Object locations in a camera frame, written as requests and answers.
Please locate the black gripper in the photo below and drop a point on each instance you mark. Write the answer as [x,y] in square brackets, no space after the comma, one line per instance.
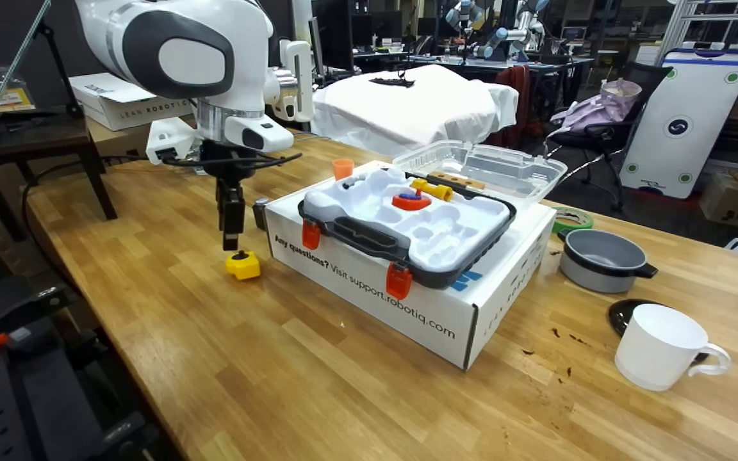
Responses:
[232,174]

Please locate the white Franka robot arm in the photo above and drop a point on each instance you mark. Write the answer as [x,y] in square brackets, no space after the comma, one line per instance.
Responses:
[103,33]

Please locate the white cardboard box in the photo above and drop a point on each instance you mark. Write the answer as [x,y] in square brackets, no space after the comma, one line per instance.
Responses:
[371,291]

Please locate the red and blue round toy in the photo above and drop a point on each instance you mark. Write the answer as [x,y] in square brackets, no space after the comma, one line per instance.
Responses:
[412,201]

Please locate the yellow toy stick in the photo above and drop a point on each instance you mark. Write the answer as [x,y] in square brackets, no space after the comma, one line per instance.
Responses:
[435,187]

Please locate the grey toy case white insert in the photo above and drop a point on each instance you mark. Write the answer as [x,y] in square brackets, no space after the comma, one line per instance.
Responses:
[437,232]

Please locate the brown cardboard box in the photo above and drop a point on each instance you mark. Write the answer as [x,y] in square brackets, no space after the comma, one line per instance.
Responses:
[731,195]

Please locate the small orange cup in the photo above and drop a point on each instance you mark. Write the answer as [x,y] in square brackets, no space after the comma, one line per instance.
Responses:
[344,167]

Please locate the white printed carton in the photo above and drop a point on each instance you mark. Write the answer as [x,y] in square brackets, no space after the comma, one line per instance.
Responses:
[121,97]

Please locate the white cloth cover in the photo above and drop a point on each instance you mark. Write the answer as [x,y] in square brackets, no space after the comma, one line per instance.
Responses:
[412,103]

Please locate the black side table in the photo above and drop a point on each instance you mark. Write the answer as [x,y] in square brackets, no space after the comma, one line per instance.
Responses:
[26,131]

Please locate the grey tripod pole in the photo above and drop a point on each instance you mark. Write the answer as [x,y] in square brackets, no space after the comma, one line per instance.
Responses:
[12,72]

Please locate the clear plastic container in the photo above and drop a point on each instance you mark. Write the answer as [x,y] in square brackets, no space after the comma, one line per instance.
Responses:
[505,169]

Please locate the green tape roll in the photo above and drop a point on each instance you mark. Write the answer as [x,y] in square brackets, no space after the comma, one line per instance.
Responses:
[573,222]

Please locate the grey pot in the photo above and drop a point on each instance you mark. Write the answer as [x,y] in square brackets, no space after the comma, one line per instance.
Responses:
[600,256]

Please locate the purple cloth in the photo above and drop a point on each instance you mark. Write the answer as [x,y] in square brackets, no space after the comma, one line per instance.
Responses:
[595,110]

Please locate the black round disc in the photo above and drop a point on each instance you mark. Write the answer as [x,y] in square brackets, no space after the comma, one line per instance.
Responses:
[622,314]

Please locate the black office chair with cloth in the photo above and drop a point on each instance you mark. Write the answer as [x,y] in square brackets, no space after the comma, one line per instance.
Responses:
[651,85]

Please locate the white mug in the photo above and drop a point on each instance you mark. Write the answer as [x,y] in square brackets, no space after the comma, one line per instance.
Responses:
[664,346]

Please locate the white panel with blue circle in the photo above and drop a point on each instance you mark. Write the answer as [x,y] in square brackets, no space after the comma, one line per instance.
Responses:
[686,119]

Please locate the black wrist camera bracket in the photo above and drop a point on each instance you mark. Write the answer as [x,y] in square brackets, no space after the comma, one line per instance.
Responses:
[258,160]

